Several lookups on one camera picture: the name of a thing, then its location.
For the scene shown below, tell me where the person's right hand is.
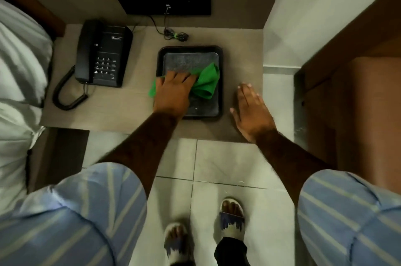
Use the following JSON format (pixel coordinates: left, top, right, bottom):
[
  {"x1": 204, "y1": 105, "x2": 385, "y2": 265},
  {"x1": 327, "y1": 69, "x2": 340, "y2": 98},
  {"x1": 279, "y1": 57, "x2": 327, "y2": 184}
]
[{"x1": 230, "y1": 83, "x2": 278, "y2": 144}]

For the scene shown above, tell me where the person's left hand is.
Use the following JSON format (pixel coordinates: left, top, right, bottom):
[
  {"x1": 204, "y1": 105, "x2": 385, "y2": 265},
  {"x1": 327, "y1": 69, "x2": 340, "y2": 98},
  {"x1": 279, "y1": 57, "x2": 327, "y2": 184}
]
[{"x1": 152, "y1": 71, "x2": 198, "y2": 119}]

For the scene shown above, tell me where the green cleaning cloth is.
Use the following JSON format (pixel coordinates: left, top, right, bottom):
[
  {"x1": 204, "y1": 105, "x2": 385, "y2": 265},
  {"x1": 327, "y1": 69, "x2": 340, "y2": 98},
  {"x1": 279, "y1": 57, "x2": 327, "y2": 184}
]
[{"x1": 148, "y1": 62, "x2": 220, "y2": 99}]

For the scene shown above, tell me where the person's right forearm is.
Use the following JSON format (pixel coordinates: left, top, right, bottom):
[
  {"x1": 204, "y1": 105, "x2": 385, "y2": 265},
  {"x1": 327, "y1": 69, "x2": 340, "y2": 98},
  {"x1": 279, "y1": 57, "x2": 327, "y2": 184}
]
[{"x1": 251, "y1": 129, "x2": 336, "y2": 208}]

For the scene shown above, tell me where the person's left forearm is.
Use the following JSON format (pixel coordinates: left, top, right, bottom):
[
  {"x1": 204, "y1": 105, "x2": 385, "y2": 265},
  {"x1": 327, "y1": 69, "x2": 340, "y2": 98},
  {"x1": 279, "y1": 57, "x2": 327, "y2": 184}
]
[{"x1": 99, "y1": 112, "x2": 186, "y2": 210}]

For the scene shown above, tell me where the black rectangular tray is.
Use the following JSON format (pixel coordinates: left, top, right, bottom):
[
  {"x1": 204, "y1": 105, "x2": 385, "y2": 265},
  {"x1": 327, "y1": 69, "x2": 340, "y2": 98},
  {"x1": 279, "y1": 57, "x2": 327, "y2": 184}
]
[{"x1": 156, "y1": 45, "x2": 224, "y2": 120}]

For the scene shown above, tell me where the black desk telephone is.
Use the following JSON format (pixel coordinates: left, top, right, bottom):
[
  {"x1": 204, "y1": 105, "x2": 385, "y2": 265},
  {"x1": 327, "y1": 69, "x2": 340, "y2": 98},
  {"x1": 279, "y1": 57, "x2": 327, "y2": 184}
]
[{"x1": 75, "y1": 19, "x2": 133, "y2": 88}]

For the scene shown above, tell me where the brown wooden cabinet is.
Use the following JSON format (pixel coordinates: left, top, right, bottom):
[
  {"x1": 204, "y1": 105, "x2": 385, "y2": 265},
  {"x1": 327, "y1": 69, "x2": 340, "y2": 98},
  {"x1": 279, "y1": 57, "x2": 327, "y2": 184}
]
[{"x1": 294, "y1": 0, "x2": 401, "y2": 196}]

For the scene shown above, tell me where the black telephone handset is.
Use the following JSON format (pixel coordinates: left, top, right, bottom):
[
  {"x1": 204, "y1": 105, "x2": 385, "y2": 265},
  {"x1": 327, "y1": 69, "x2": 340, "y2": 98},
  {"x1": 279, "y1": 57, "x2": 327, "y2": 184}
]
[{"x1": 75, "y1": 20, "x2": 104, "y2": 84}]

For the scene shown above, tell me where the white blue sandal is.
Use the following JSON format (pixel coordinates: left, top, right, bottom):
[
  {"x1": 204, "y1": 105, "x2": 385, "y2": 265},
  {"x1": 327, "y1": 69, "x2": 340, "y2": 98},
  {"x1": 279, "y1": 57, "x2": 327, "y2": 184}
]
[
  {"x1": 218, "y1": 197, "x2": 246, "y2": 242},
  {"x1": 164, "y1": 223, "x2": 193, "y2": 266}
]

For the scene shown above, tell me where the black trouser leg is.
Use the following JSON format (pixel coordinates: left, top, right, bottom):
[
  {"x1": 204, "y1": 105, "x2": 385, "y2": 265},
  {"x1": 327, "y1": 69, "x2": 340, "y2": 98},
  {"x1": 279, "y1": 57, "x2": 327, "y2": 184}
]
[{"x1": 214, "y1": 238, "x2": 249, "y2": 266}]

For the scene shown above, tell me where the blue striped shirt sleeve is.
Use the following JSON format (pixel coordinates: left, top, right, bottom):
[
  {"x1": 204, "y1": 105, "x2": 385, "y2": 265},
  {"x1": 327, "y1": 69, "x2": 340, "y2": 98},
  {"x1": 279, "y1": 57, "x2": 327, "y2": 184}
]
[
  {"x1": 296, "y1": 169, "x2": 401, "y2": 266},
  {"x1": 0, "y1": 162, "x2": 148, "y2": 266}
]

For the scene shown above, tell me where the white pillow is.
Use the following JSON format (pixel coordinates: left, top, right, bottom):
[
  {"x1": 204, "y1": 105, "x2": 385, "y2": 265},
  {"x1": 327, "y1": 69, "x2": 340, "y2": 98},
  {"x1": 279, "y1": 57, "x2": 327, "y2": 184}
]
[{"x1": 0, "y1": 0, "x2": 54, "y2": 109}]

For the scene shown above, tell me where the brown wooden headboard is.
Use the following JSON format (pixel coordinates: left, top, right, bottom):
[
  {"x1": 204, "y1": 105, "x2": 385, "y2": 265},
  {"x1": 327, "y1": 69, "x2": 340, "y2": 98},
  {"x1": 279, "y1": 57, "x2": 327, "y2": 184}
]
[{"x1": 0, "y1": 0, "x2": 66, "y2": 40}]

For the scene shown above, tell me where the white bed sheet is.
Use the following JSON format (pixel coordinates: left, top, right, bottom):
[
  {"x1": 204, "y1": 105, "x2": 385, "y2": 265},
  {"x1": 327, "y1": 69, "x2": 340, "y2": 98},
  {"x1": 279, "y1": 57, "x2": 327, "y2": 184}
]
[{"x1": 0, "y1": 100, "x2": 47, "y2": 213}]

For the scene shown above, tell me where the black cable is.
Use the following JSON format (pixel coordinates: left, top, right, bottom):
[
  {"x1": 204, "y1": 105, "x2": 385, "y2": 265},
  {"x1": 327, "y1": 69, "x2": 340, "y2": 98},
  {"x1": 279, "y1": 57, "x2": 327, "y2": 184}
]
[{"x1": 131, "y1": 4, "x2": 189, "y2": 41}]

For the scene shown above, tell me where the black coiled telephone cord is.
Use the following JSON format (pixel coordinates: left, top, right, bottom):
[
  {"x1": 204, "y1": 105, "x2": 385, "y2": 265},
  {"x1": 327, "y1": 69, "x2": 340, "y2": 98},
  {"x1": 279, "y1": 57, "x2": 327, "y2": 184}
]
[{"x1": 52, "y1": 65, "x2": 89, "y2": 111}]

